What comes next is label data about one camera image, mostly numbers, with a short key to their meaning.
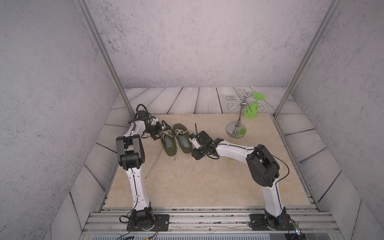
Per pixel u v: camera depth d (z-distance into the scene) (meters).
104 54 0.85
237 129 1.11
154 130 0.93
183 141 1.02
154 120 0.98
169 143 1.01
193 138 0.85
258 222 0.73
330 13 0.72
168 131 1.02
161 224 0.73
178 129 1.02
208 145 0.73
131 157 0.60
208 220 0.75
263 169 0.52
